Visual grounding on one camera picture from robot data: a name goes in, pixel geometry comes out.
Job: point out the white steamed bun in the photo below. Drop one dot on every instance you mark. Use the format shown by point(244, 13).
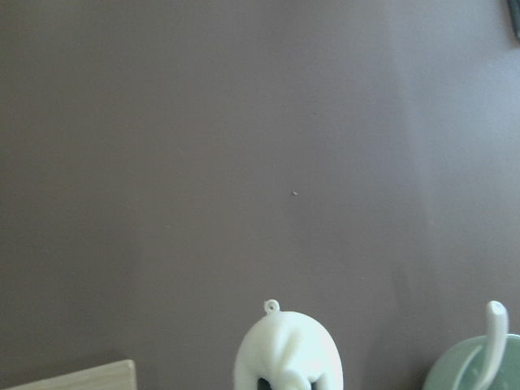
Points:
point(289, 350)

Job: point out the white ceramic spoon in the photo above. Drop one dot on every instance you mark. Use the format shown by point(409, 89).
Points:
point(493, 349)

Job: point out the light green bowl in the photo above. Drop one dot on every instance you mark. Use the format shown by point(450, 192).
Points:
point(460, 366)

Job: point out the wooden cutting board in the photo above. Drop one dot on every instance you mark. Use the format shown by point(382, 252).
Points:
point(120, 375)

